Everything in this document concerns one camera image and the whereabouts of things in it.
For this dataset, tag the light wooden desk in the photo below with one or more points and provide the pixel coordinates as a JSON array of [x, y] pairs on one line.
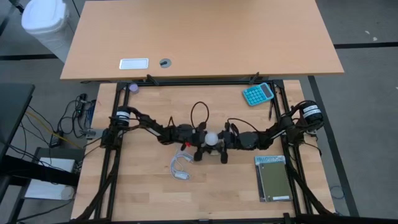
[[202, 31]]

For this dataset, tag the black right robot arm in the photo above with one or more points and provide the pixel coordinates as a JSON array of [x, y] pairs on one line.
[[280, 130]]

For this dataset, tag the black desk clamp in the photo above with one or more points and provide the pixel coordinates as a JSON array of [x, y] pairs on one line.
[[152, 80], [255, 78]]

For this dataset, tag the black power adapter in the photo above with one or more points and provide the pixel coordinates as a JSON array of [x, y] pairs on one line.
[[55, 140]]

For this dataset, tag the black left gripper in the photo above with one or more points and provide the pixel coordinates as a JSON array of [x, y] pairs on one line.
[[199, 141]]

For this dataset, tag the teal tray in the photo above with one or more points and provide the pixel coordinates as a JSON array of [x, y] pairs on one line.
[[258, 94]]

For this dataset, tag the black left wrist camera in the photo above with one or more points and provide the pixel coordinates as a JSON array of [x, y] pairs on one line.
[[200, 127]]

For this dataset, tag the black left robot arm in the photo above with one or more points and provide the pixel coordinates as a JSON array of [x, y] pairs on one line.
[[149, 126]]

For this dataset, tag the white light bulb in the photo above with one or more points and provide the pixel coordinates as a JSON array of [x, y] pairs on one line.
[[211, 138]]

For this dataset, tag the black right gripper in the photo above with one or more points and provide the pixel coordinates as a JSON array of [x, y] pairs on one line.
[[230, 141]]

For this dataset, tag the green Yellowstone notebook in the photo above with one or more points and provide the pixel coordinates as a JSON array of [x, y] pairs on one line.
[[275, 180]]

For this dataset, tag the white box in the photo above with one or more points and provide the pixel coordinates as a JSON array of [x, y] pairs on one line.
[[49, 179]]

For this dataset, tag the white rectangular desk plate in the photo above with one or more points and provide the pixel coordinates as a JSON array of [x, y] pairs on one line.
[[133, 63]]

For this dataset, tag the black side table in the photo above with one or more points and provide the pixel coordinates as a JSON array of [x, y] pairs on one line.
[[14, 118]]

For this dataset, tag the black aluminium table frame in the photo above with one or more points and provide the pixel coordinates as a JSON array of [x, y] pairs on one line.
[[202, 83]]

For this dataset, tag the grey metal bracket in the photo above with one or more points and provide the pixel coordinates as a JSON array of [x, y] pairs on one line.
[[314, 130], [91, 133]]

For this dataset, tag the white lined trash bin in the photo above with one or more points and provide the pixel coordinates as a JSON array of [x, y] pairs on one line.
[[46, 18]]

